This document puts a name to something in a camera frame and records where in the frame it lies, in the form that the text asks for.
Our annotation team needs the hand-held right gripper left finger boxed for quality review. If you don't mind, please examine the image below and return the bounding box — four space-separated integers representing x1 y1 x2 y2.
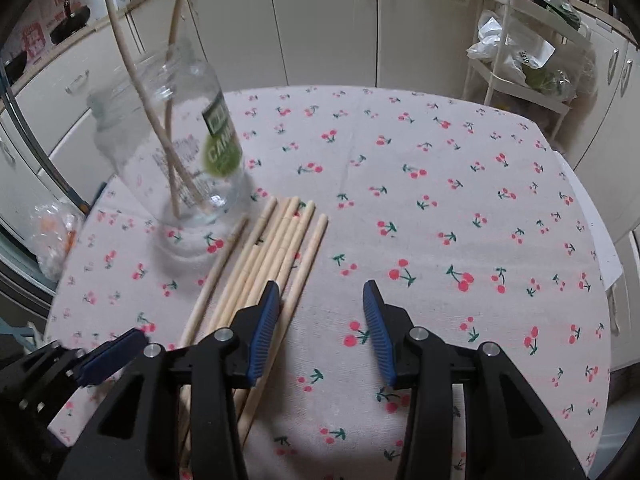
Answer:
57 280 283 480

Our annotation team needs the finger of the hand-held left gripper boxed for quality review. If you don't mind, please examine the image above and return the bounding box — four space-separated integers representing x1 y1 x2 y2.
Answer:
75 327 151 387

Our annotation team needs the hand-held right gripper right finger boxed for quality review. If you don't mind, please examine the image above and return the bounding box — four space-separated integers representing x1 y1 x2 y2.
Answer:
362 280 588 480

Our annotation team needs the bundle of wooden chopsticks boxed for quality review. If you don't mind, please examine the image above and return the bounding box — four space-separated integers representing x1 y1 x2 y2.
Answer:
177 196 318 471

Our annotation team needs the clear glass jar green label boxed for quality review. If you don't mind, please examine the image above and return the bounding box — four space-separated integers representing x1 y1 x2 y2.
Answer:
87 40 251 261

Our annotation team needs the cherry print tablecloth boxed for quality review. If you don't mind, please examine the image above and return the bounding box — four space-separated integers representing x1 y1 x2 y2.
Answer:
42 85 613 480

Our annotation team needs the plastic bag with orange contents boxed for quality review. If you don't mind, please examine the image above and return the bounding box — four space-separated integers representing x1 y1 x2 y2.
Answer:
27 199 86 281

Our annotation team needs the grey metal bar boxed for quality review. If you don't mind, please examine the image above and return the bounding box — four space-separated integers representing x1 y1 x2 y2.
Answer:
0 72 93 211

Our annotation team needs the white paper sheet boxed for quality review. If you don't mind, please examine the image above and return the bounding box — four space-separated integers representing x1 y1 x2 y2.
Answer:
597 232 625 293

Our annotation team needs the white base cabinet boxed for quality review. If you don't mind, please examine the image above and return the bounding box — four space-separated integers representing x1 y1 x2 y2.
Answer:
0 7 171 233
565 7 640 246

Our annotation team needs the bag of green vegetables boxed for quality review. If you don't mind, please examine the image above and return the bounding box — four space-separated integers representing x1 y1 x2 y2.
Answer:
520 65 576 98

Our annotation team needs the black frying pan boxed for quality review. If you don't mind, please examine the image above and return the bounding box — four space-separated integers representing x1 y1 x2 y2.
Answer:
4 52 28 81
49 2 93 45

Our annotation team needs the white plastic bag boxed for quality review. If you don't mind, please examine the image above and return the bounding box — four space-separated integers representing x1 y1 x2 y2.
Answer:
467 10 556 86

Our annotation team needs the tall white cabinet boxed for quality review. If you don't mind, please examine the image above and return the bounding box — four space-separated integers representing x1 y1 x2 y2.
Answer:
125 0 486 106

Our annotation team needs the white rolling cart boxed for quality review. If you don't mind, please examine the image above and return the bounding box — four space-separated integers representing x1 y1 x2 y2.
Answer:
462 0 601 141

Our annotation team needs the clear plastic bag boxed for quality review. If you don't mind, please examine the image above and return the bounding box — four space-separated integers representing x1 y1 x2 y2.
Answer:
530 0 583 31

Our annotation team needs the red and white wall poster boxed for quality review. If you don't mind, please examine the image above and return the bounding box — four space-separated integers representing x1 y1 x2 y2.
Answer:
20 0 76 58

